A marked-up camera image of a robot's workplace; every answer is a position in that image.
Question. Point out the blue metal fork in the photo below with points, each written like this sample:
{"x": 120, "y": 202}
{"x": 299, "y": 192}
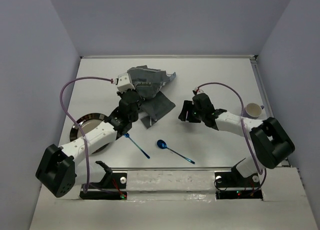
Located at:
{"x": 127, "y": 135}

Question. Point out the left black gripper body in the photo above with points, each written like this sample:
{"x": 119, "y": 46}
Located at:
{"x": 140, "y": 99}

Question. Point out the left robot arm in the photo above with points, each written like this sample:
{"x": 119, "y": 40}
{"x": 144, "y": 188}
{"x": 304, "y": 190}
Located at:
{"x": 63, "y": 167}

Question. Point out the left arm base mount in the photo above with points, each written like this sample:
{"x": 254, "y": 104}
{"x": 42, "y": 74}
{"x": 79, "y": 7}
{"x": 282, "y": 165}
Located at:
{"x": 110, "y": 188}

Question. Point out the purple ceramic mug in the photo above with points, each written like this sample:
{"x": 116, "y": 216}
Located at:
{"x": 253, "y": 110}

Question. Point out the dark patterned dinner plate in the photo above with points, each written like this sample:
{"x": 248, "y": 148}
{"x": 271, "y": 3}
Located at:
{"x": 88, "y": 122}

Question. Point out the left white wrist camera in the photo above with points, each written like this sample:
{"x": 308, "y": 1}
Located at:
{"x": 123, "y": 83}

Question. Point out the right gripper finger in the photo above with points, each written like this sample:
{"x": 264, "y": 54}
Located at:
{"x": 186, "y": 108}
{"x": 191, "y": 115}

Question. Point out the grey striped cloth placemat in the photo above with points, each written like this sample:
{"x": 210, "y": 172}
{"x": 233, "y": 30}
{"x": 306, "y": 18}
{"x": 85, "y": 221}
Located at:
{"x": 148, "y": 83}

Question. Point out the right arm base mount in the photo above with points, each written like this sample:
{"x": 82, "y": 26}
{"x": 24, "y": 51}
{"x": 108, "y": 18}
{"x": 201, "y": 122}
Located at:
{"x": 229, "y": 188}

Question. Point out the blue metal spoon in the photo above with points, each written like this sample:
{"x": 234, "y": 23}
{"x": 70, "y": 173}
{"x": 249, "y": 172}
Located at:
{"x": 163, "y": 145}

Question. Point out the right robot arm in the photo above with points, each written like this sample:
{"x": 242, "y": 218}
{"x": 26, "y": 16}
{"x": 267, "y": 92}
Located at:
{"x": 271, "y": 144}

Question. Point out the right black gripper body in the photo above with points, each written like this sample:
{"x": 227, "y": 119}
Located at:
{"x": 200, "y": 115}

